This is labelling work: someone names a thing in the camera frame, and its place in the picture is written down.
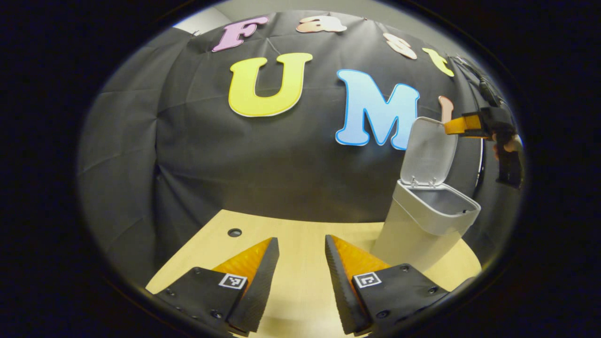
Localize black cable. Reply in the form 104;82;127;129
450;55;501;108

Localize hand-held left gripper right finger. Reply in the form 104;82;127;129
324;235;450;336

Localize white desktop garbage bin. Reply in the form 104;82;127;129
371;116;482;273

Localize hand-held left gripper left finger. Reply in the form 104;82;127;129
155;237;280;337

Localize wooden desktop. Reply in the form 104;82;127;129
146;209;483;338

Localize black backdrop cloth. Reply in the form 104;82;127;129
77;10;524;287

